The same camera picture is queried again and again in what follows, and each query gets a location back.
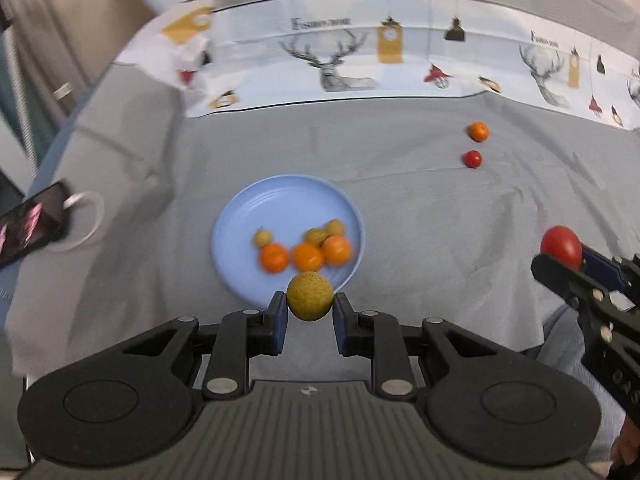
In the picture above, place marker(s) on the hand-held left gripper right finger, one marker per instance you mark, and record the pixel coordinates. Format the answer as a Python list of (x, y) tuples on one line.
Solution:
[(342, 327)]

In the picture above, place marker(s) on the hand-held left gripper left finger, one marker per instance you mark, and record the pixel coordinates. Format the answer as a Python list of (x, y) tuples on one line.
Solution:
[(278, 325)]

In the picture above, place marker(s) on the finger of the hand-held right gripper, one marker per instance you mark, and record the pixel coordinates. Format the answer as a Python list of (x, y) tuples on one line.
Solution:
[(600, 267), (555, 272)]

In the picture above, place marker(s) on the red tomato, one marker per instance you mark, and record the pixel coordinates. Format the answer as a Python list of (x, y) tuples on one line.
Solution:
[(562, 244), (473, 159)]

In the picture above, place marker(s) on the yellow-brown round fruit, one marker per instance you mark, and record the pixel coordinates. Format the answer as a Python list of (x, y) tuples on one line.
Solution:
[(263, 238), (310, 296), (336, 226), (316, 234)]

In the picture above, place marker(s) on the orange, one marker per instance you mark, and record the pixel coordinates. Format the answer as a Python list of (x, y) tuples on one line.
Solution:
[(274, 258), (337, 250), (308, 257), (478, 131)]

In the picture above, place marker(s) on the light blue plate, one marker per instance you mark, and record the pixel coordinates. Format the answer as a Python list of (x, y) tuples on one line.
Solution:
[(250, 210)]

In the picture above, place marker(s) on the grey bed sheet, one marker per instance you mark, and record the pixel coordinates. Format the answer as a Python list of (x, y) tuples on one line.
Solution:
[(425, 210)]

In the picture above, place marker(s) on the deer printed white blanket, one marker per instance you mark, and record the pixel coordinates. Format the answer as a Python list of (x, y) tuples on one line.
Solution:
[(400, 60)]

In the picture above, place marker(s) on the black smartphone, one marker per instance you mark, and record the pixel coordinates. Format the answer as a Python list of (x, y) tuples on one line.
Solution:
[(30, 225)]

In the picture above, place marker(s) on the grey curtain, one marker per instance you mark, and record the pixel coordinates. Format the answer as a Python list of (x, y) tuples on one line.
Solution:
[(45, 25)]

